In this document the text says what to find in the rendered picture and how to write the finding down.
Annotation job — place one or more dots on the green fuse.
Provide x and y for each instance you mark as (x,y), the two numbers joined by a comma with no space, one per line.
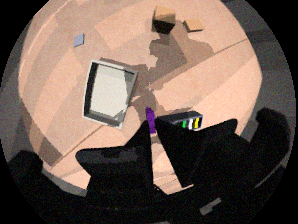
(182,123)

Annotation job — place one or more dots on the white tray with grey walls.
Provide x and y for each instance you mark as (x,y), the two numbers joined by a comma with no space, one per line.
(107,93)

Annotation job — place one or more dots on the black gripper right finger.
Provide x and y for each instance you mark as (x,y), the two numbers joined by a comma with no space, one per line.
(185,147)

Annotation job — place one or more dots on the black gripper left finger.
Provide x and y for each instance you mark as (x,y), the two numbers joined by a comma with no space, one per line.
(135,156)

